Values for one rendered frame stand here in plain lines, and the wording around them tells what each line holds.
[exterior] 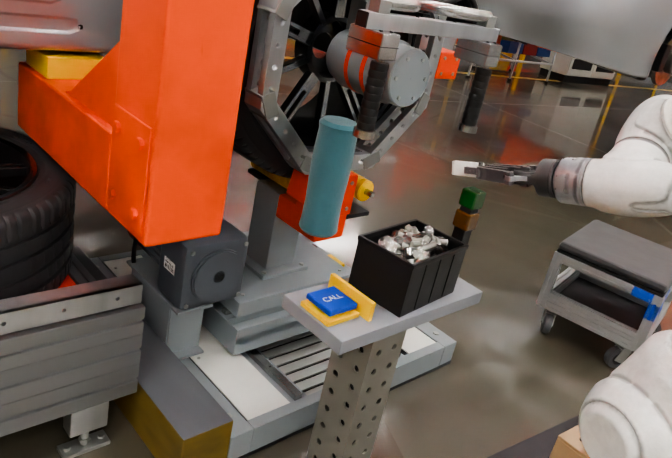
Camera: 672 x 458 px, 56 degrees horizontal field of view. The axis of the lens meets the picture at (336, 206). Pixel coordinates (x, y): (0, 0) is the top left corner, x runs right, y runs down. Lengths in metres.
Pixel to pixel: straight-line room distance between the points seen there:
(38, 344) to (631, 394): 0.98
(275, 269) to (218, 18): 0.86
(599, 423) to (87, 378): 0.94
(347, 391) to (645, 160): 0.72
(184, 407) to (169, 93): 0.68
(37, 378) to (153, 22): 0.69
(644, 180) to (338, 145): 0.58
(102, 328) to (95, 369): 0.10
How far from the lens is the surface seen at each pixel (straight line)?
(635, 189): 1.19
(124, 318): 1.35
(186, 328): 1.63
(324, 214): 1.39
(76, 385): 1.39
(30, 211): 1.35
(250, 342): 1.67
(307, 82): 1.53
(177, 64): 1.08
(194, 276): 1.48
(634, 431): 0.95
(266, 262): 1.74
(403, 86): 1.38
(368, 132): 1.22
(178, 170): 1.14
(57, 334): 1.30
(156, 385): 1.49
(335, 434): 1.45
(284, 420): 1.54
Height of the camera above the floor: 1.07
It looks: 22 degrees down
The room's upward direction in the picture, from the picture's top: 12 degrees clockwise
